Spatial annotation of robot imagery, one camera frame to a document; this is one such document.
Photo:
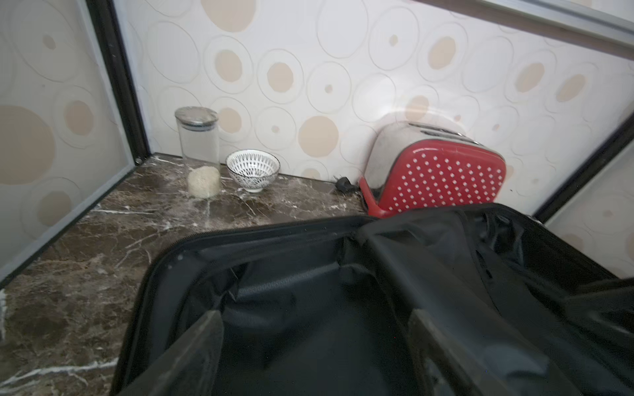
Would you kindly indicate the red polka-dot toaster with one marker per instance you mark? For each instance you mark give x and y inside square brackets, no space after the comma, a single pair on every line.
[415,166]

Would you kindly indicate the white patterned bowl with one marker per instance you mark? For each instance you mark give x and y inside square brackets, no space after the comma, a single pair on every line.
[253,169]

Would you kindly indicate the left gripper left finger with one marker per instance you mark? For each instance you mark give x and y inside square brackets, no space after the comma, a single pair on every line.
[189,366]

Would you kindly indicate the aluminium frame rail back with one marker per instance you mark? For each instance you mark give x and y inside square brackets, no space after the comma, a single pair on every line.
[566,21]

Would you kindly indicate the white hard-shell suitcase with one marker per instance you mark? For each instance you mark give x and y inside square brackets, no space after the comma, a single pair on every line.
[321,307]

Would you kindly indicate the black toaster power plug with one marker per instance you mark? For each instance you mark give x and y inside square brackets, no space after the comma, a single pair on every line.
[345,187]

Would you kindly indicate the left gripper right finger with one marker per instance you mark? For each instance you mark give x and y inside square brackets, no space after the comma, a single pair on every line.
[441,365]

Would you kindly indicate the glass jar with rice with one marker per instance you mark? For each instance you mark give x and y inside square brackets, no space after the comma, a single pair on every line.
[198,133]

